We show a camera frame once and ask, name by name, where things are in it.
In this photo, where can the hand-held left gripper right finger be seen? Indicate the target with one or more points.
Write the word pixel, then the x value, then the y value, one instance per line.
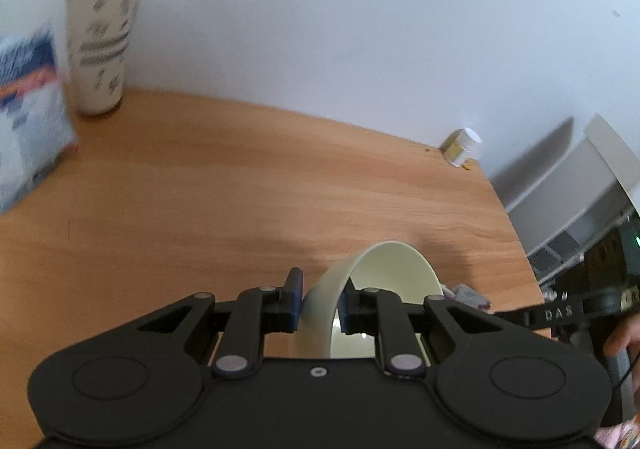
pixel 345 316

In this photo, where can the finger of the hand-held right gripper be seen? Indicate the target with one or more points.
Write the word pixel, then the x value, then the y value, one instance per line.
pixel 512 318

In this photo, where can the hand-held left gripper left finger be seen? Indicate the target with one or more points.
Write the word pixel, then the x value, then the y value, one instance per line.
pixel 296 296

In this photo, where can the pink cleaning cloth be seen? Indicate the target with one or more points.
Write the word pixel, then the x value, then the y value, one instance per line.
pixel 467 296

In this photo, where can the cream ceramic bowl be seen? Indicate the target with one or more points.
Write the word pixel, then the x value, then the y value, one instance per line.
pixel 387 269

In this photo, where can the person's right hand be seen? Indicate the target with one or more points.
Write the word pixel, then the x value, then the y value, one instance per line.
pixel 625 336

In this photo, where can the dark electronic device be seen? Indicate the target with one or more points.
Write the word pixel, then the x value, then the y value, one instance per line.
pixel 612 254

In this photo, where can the white radiator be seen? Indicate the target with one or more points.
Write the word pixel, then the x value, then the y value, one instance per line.
pixel 565 199

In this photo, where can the pink patterned clothing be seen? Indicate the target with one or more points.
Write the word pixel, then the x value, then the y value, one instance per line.
pixel 622 436

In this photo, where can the small white lidded jar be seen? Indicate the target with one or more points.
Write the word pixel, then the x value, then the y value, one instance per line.
pixel 462 146

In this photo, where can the white patterned cup red lid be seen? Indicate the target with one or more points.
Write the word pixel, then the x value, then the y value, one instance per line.
pixel 100 59

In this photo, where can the blue white snack packet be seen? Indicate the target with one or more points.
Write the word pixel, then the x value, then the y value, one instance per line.
pixel 30 124

